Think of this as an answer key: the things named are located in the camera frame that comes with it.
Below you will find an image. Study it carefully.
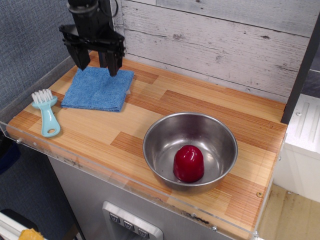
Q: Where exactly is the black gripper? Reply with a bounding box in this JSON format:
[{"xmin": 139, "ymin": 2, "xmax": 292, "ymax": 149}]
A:
[{"xmin": 59, "ymin": 6, "xmax": 125, "ymax": 77}]

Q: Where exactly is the blue microfiber cloth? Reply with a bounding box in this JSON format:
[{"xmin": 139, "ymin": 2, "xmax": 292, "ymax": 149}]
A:
[{"xmin": 61, "ymin": 66, "xmax": 134, "ymax": 112}]

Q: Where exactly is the stainless steel bowl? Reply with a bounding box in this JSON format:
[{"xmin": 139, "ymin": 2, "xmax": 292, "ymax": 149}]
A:
[{"xmin": 142, "ymin": 112, "xmax": 238, "ymax": 195}]

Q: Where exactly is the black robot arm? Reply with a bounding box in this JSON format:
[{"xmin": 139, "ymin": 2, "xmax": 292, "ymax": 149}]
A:
[{"xmin": 59, "ymin": 0, "xmax": 125, "ymax": 77}]

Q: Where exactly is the light blue scrub brush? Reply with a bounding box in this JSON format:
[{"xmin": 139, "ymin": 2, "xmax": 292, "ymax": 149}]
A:
[{"xmin": 31, "ymin": 89, "xmax": 61, "ymax": 138}]

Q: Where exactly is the red toy pepper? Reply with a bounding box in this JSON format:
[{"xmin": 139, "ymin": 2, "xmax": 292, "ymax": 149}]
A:
[{"xmin": 173, "ymin": 145, "xmax": 205, "ymax": 183}]

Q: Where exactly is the clear acrylic table guard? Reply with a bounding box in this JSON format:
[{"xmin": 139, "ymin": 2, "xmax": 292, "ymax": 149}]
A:
[{"xmin": 0, "ymin": 123, "xmax": 278, "ymax": 240}]

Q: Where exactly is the silver button control panel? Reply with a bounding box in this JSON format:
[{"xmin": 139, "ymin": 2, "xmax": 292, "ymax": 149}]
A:
[{"xmin": 102, "ymin": 201, "xmax": 164, "ymax": 240}]

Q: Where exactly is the yellow object bottom left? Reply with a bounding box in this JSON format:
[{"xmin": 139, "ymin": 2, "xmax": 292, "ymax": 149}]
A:
[{"xmin": 18, "ymin": 228, "xmax": 45, "ymax": 240}]

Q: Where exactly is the white appliance at right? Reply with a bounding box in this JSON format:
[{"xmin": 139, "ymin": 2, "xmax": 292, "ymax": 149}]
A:
[{"xmin": 273, "ymin": 94, "xmax": 320, "ymax": 202}]

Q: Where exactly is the dark right vertical post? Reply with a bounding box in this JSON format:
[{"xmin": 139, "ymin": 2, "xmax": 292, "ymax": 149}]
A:
[{"xmin": 280, "ymin": 15, "xmax": 320, "ymax": 125}]

